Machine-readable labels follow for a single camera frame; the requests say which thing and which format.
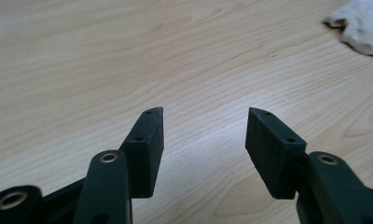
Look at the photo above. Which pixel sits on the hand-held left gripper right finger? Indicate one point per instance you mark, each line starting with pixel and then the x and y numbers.
pixel 273 155

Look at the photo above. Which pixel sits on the white cloth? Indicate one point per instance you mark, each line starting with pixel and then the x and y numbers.
pixel 361 25

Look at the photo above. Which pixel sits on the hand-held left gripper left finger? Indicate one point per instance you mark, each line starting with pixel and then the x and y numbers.
pixel 144 155

